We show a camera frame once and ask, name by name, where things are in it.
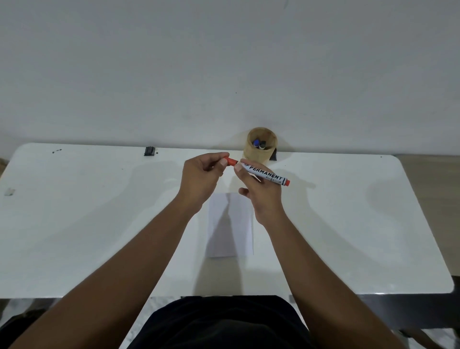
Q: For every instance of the person's right hand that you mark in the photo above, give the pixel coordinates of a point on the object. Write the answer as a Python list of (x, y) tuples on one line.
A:
[(266, 201)]

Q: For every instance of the person's left hand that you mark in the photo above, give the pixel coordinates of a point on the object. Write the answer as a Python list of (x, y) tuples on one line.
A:
[(199, 179)]

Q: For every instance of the red marker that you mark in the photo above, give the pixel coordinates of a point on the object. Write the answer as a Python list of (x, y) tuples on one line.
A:
[(267, 175)]

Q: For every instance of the red marker cap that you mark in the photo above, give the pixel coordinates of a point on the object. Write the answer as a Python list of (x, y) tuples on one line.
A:
[(231, 161)]

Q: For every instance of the wooden pen holder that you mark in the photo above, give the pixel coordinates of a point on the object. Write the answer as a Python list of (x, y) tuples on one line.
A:
[(257, 156)]

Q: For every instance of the white paper sheet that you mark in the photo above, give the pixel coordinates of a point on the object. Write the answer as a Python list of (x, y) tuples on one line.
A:
[(230, 237)]

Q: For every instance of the black marker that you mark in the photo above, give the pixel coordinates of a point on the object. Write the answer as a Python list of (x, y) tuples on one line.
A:
[(262, 145)]

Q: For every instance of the person's left forearm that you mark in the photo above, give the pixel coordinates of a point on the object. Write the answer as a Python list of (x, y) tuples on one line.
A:
[(108, 280)]

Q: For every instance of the person's right forearm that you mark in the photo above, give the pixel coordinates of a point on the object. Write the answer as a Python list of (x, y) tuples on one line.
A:
[(323, 287)]

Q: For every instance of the small black clip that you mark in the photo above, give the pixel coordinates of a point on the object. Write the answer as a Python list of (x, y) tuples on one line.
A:
[(149, 151)]

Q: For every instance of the black shorts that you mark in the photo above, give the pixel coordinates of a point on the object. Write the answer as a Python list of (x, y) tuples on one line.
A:
[(223, 323)]

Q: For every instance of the black bag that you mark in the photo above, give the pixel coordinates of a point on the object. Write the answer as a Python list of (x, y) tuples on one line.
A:
[(14, 327)]

